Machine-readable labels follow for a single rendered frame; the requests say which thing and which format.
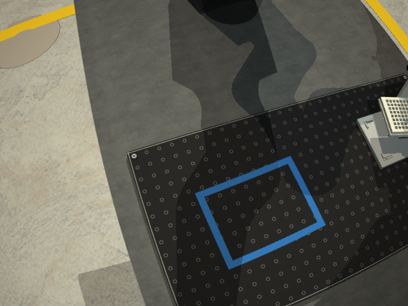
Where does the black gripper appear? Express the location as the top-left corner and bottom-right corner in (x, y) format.
(397, 79), (408, 98)

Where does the blue tape outline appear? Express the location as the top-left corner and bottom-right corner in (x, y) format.
(195, 156), (326, 269)

